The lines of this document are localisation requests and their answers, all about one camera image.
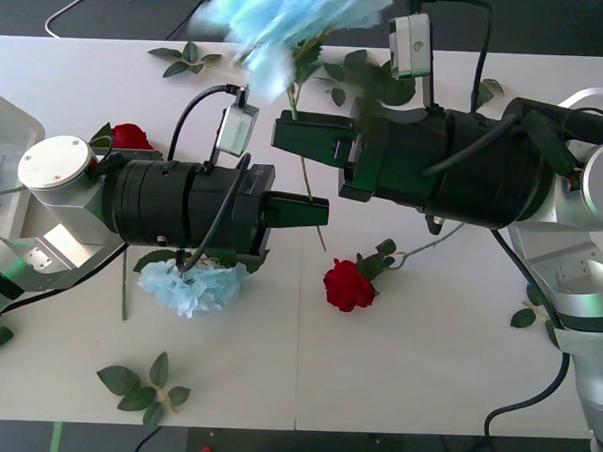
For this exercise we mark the large single green leaf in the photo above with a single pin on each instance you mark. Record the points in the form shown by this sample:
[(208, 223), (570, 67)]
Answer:
[(405, 93)]

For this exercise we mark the small curled green leaf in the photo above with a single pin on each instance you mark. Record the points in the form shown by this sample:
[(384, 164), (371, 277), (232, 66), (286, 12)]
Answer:
[(492, 89)]

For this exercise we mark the shallow white box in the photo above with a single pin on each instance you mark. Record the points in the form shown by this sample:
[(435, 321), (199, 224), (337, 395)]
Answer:
[(595, 96), (16, 118)]

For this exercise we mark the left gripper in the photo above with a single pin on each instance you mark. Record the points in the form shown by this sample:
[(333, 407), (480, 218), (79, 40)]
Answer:
[(253, 234)]

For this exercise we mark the green tape strip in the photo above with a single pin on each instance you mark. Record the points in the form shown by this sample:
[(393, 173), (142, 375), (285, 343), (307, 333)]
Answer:
[(56, 438)]

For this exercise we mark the red rose with green stem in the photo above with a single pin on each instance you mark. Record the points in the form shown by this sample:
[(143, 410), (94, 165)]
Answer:
[(130, 136), (349, 285)]

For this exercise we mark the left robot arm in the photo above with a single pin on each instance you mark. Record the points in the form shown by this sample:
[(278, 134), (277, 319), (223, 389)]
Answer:
[(58, 175)]

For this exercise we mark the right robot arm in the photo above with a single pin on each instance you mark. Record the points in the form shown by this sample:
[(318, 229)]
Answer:
[(499, 169)]

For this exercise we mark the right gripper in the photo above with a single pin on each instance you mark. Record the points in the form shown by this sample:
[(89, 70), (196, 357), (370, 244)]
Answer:
[(409, 155)]

